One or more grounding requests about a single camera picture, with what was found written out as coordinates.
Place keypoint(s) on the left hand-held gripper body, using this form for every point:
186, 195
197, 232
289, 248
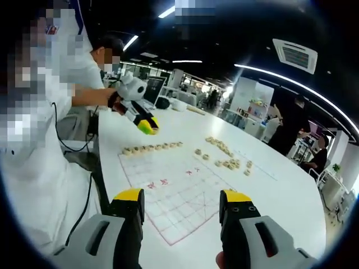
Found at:
131, 89

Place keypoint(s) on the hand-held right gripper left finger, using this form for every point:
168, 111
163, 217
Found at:
103, 243

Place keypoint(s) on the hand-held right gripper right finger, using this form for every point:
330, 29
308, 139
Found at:
252, 243

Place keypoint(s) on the round wooden chess piece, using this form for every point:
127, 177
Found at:
156, 131

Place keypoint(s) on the white paper chessboard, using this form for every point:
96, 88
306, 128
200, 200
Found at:
174, 196

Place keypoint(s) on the pile of chess pieces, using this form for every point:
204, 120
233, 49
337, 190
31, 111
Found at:
224, 159

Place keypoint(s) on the person's left hand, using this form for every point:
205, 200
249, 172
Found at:
113, 102

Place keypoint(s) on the person's right hand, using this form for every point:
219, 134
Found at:
220, 260

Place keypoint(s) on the open laptop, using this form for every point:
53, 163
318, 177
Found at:
155, 89

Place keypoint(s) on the white rounded object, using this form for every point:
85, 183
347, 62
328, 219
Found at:
179, 105

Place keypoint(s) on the short ceiling light bar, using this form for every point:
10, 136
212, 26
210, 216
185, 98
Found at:
186, 61
130, 42

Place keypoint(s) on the person's head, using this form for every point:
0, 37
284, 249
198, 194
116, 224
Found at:
112, 45

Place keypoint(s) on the wooden rolling pin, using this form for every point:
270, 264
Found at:
196, 110

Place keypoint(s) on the person in white shirt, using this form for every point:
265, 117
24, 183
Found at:
33, 201

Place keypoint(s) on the wide ceiling light strip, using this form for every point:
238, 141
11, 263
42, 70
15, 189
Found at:
166, 11

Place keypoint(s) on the small potted plant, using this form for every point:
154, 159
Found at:
336, 168

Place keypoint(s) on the shelf of colourful items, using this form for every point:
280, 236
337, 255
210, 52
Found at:
259, 107

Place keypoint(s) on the white gaming chair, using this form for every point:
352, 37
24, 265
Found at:
270, 130

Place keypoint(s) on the thin ceiling light strip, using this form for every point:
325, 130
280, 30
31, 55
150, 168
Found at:
252, 68

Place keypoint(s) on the ceiling air conditioner vent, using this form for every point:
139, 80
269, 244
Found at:
296, 56

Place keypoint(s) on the purple wall screen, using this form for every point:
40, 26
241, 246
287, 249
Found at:
315, 131

